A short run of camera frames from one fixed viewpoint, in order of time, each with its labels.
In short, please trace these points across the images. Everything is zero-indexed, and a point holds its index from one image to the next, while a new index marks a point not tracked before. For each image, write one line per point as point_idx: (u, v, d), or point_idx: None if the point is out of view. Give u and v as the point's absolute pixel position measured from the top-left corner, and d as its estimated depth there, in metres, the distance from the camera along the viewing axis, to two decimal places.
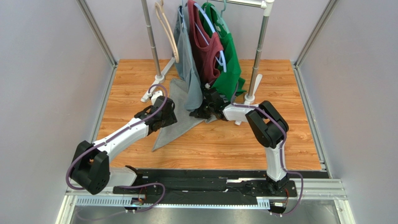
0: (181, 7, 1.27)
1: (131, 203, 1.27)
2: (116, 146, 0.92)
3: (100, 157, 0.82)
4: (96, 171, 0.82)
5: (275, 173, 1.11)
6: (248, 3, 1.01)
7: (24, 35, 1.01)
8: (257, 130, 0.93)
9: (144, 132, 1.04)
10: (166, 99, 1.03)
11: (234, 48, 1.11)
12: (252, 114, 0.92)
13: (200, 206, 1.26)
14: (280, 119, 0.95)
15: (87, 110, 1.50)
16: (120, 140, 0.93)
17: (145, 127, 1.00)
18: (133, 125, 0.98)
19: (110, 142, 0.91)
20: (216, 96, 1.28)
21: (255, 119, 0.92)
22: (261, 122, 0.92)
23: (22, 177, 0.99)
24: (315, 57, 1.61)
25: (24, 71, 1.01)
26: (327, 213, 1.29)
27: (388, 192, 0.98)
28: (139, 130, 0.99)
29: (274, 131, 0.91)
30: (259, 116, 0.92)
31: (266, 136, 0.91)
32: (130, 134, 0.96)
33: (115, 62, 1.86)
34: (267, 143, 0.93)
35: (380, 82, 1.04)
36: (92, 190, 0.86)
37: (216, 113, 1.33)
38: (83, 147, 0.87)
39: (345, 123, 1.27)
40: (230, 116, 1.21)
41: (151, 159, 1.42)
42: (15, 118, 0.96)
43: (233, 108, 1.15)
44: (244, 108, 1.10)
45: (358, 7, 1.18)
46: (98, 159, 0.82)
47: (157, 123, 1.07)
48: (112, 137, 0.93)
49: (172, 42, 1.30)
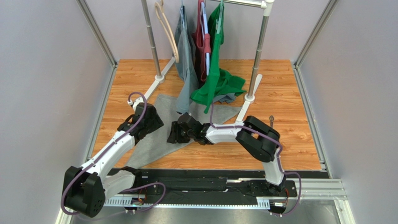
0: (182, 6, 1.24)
1: (131, 203, 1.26)
2: (106, 162, 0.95)
3: (91, 179, 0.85)
4: (91, 193, 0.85)
5: (276, 178, 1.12)
6: (248, 3, 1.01)
7: (24, 36, 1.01)
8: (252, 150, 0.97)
9: (131, 143, 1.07)
10: (145, 105, 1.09)
11: (216, 50, 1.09)
12: (243, 136, 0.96)
13: (200, 206, 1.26)
14: (269, 129, 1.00)
15: (88, 110, 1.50)
16: (108, 158, 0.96)
17: (131, 138, 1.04)
18: (118, 138, 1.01)
19: (98, 162, 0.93)
20: (192, 122, 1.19)
21: (247, 139, 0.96)
22: (254, 141, 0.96)
23: (22, 177, 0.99)
24: (315, 57, 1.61)
25: (24, 70, 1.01)
26: (327, 213, 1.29)
27: (388, 192, 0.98)
28: (125, 141, 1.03)
29: (269, 144, 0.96)
30: (250, 136, 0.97)
31: (264, 152, 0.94)
32: (117, 148, 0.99)
33: (115, 62, 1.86)
34: (267, 158, 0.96)
35: (379, 82, 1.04)
36: (90, 213, 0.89)
37: (199, 138, 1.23)
38: (72, 173, 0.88)
39: (345, 122, 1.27)
40: (215, 141, 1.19)
41: (151, 159, 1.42)
42: (15, 117, 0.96)
43: (217, 131, 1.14)
44: (230, 129, 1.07)
45: (358, 7, 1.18)
46: (89, 182, 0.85)
47: (142, 132, 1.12)
48: (99, 157, 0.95)
49: (172, 42, 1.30)
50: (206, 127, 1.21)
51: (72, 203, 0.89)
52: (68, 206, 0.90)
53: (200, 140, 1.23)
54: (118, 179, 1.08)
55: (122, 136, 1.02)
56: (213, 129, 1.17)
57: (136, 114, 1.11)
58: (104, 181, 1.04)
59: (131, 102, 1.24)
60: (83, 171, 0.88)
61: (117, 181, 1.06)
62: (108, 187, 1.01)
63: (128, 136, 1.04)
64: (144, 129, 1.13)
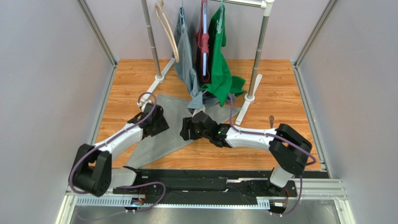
0: (181, 7, 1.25)
1: (131, 203, 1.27)
2: (116, 147, 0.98)
3: (103, 156, 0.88)
4: (101, 169, 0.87)
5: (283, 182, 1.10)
6: (248, 3, 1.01)
7: (24, 35, 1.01)
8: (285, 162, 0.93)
9: (139, 136, 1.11)
10: (154, 105, 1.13)
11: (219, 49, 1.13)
12: (275, 147, 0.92)
13: (200, 206, 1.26)
14: (303, 141, 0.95)
15: (88, 110, 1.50)
16: (119, 141, 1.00)
17: (139, 129, 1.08)
18: (129, 128, 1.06)
19: (110, 143, 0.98)
20: (209, 122, 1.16)
21: (280, 150, 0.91)
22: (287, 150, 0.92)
23: (21, 177, 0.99)
24: (315, 57, 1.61)
25: (24, 71, 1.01)
26: (327, 213, 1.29)
27: (388, 192, 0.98)
28: (134, 132, 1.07)
29: (302, 156, 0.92)
30: (283, 145, 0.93)
31: (296, 164, 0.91)
32: (126, 136, 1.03)
33: (115, 62, 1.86)
34: (300, 170, 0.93)
35: (379, 82, 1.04)
36: (95, 193, 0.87)
37: (215, 140, 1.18)
38: (85, 150, 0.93)
39: (345, 122, 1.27)
40: (235, 143, 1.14)
41: (151, 159, 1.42)
42: (15, 117, 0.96)
43: (241, 135, 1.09)
44: (259, 136, 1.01)
45: (358, 7, 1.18)
46: (101, 158, 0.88)
47: (150, 128, 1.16)
48: (112, 138, 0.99)
49: (172, 41, 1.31)
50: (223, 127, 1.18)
51: (78, 181, 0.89)
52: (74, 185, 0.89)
53: (216, 141, 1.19)
54: (121, 170, 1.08)
55: (131, 128, 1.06)
56: (236, 131, 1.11)
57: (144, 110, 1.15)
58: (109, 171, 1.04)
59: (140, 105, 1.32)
60: (95, 147, 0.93)
61: (122, 172, 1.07)
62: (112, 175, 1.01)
63: (137, 129, 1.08)
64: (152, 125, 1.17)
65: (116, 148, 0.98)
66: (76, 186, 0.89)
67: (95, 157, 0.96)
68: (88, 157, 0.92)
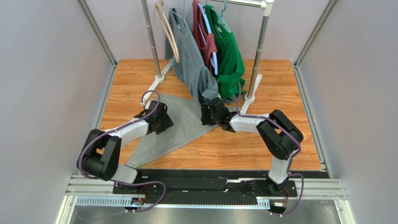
0: (173, 8, 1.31)
1: (131, 203, 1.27)
2: (124, 134, 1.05)
3: (113, 140, 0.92)
4: (110, 152, 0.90)
5: (279, 177, 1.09)
6: (248, 3, 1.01)
7: (23, 36, 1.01)
8: (269, 142, 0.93)
9: (145, 129, 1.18)
10: (158, 102, 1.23)
11: (236, 47, 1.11)
12: (263, 124, 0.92)
13: (200, 206, 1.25)
14: (293, 128, 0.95)
15: (88, 109, 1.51)
16: (128, 129, 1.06)
17: (145, 123, 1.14)
18: (136, 121, 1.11)
19: (119, 130, 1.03)
20: (221, 106, 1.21)
21: (266, 129, 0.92)
22: (274, 134, 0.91)
23: (21, 177, 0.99)
24: (315, 57, 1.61)
25: (24, 71, 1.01)
26: (327, 213, 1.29)
27: (388, 192, 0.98)
28: (140, 125, 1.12)
29: (289, 142, 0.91)
30: (271, 128, 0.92)
31: (280, 147, 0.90)
32: (133, 128, 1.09)
33: (115, 62, 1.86)
34: (283, 155, 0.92)
35: (380, 82, 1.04)
36: (102, 176, 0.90)
37: (223, 124, 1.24)
38: (95, 134, 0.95)
39: (345, 122, 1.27)
40: (238, 129, 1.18)
41: (151, 158, 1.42)
42: (15, 118, 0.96)
43: (241, 120, 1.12)
44: (254, 118, 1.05)
45: (358, 7, 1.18)
46: (111, 141, 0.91)
47: (155, 124, 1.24)
48: (122, 126, 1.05)
49: (172, 41, 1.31)
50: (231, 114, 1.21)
51: (86, 164, 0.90)
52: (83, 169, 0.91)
53: (223, 125, 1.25)
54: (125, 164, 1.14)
55: (138, 121, 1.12)
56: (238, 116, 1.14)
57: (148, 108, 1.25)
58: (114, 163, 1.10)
59: (144, 104, 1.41)
60: (105, 132, 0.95)
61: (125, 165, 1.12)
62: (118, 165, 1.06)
63: (143, 122, 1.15)
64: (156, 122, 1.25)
65: (124, 136, 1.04)
66: (85, 169, 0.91)
67: (103, 142, 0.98)
68: (97, 142, 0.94)
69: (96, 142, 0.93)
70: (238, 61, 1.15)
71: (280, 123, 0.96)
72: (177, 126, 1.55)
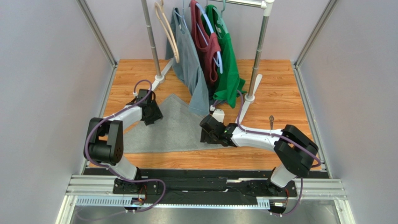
0: (175, 8, 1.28)
1: (131, 203, 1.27)
2: (123, 118, 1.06)
3: (114, 123, 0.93)
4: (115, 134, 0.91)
5: (283, 182, 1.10)
6: (248, 3, 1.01)
7: (23, 35, 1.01)
8: (290, 164, 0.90)
9: (139, 115, 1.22)
10: (148, 91, 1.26)
11: (231, 49, 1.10)
12: (280, 147, 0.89)
13: (200, 206, 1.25)
14: (309, 143, 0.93)
15: (88, 110, 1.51)
16: (124, 115, 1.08)
17: (138, 108, 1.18)
18: (130, 107, 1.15)
19: (117, 116, 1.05)
20: (214, 122, 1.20)
21: (286, 150, 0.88)
22: (293, 154, 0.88)
23: (21, 177, 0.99)
24: (315, 57, 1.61)
25: (24, 70, 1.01)
26: (327, 213, 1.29)
27: (388, 191, 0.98)
28: (135, 110, 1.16)
29: (308, 157, 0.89)
30: (289, 148, 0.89)
31: (302, 165, 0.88)
32: (129, 112, 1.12)
33: (115, 62, 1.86)
34: (304, 172, 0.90)
35: (379, 82, 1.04)
36: (111, 157, 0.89)
37: (221, 139, 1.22)
38: (95, 122, 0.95)
39: (346, 122, 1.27)
40: (240, 143, 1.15)
41: (150, 159, 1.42)
42: (15, 117, 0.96)
43: (246, 135, 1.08)
44: (265, 136, 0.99)
45: (358, 7, 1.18)
46: (114, 125, 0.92)
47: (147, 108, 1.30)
48: (118, 113, 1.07)
49: (172, 41, 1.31)
50: (230, 127, 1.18)
51: (94, 151, 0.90)
52: (90, 156, 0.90)
53: (223, 140, 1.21)
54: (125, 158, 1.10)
55: (132, 107, 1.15)
56: (242, 132, 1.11)
57: (138, 96, 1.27)
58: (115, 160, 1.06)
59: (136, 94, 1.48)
60: (106, 119, 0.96)
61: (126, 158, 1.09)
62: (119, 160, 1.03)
63: (137, 108, 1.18)
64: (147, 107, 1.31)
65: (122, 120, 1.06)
66: (93, 156, 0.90)
67: (103, 129, 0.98)
68: (99, 129, 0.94)
69: (98, 129, 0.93)
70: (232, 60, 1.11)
71: (297, 140, 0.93)
72: (175, 124, 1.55)
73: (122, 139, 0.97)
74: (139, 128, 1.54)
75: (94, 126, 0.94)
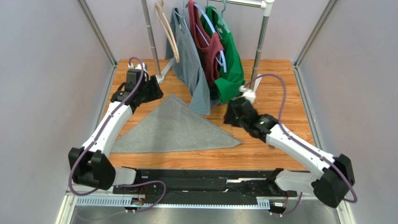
0: (175, 9, 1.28)
1: (131, 203, 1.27)
2: (107, 138, 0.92)
3: (95, 160, 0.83)
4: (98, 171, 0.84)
5: (288, 187, 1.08)
6: (248, 3, 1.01)
7: (24, 35, 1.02)
8: (325, 193, 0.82)
9: (129, 113, 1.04)
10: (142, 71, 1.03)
11: (234, 48, 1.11)
12: (330, 176, 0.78)
13: (200, 206, 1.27)
14: (351, 179, 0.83)
15: (88, 109, 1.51)
16: (108, 133, 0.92)
17: (126, 108, 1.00)
18: (114, 111, 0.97)
19: (99, 138, 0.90)
20: (249, 108, 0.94)
21: (330, 179, 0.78)
22: (337, 187, 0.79)
23: (21, 177, 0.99)
24: (315, 57, 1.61)
25: (24, 70, 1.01)
26: (328, 213, 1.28)
27: (388, 191, 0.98)
28: (124, 114, 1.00)
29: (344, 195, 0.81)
30: (337, 180, 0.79)
31: (337, 200, 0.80)
32: (115, 122, 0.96)
33: (115, 62, 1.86)
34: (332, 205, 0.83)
35: (379, 82, 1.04)
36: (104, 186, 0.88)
37: (251, 129, 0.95)
38: (75, 154, 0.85)
39: (346, 122, 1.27)
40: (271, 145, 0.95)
41: (150, 159, 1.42)
42: (15, 117, 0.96)
43: (287, 140, 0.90)
44: (313, 154, 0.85)
45: (358, 7, 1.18)
46: (96, 158, 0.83)
47: (137, 100, 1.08)
48: (99, 133, 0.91)
49: (172, 42, 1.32)
50: (267, 119, 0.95)
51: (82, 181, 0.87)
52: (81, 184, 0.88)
53: (252, 130, 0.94)
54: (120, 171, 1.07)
55: (118, 109, 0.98)
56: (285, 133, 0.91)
57: (127, 82, 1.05)
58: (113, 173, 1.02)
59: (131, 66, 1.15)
60: (86, 150, 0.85)
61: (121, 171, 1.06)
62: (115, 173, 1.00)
63: (124, 108, 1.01)
64: (138, 96, 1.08)
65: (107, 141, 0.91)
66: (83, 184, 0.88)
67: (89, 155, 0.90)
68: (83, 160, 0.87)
69: (82, 159, 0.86)
70: (235, 59, 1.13)
71: (343, 171, 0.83)
72: (175, 125, 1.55)
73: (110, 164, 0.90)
74: (139, 128, 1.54)
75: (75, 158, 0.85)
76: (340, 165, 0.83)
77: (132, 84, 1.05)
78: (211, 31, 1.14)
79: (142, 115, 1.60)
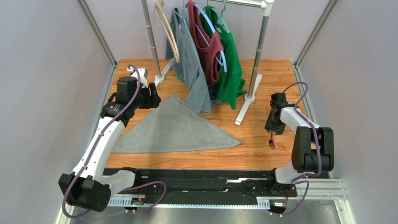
0: (175, 8, 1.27)
1: (131, 203, 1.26)
2: (98, 161, 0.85)
3: (87, 186, 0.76)
4: (92, 197, 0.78)
5: (282, 178, 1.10)
6: (248, 3, 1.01)
7: (24, 36, 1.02)
8: (295, 148, 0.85)
9: (121, 127, 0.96)
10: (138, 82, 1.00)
11: (235, 49, 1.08)
12: (303, 130, 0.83)
13: (200, 206, 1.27)
14: (329, 155, 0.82)
15: (88, 110, 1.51)
16: (98, 155, 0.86)
17: (117, 124, 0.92)
18: (105, 129, 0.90)
19: (89, 162, 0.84)
20: (282, 97, 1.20)
21: (302, 133, 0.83)
22: (307, 143, 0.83)
23: (21, 177, 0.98)
24: (315, 57, 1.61)
25: (23, 71, 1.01)
26: (327, 213, 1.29)
27: (388, 191, 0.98)
28: (115, 130, 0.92)
29: (312, 163, 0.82)
30: (309, 138, 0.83)
31: (302, 158, 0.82)
32: (106, 141, 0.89)
33: (115, 62, 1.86)
34: (298, 167, 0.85)
35: (379, 82, 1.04)
36: (98, 210, 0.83)
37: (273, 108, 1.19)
38: (66, 180, 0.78)
39: (345, 123, 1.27)
40: (284, 119, 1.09)
41: (149, 159, 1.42)
42: (15, 117, 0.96)
43: (293, 112, 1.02)
44: (303, 120, 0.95)
45: (358, 7, 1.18)
46: (88, 185, 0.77)
47: (129, 111, 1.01)
48: (89, 156, 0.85)
49: (172, 42, 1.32)
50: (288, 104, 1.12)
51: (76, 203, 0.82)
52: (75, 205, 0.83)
53: (274, 108, 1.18)
54: (119, 177, 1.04)
55: (108, 126, 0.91)
56: (293, 108, 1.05)
57: (118, 92, 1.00)
58: (109, 178, 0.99)
59: (131, 70, 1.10)
60: (77, 176, 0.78)
61: (121, 178, 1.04)
62: (112, 182, 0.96)
63: (115, 123, 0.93)
64: (131, 106, 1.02)
65: (99, 164, 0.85)
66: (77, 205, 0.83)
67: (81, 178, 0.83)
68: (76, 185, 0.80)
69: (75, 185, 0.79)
70: (234, 60, 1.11)
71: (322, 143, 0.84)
72: (175, 125, 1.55)
73: (104, 186, 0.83)
74: (139, 128, 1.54)
75: (67, 185, 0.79)
76: (322, 135, 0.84)
77: (124, 94, 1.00)
78: (211, 31, 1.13)
79: (142, 115, 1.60)
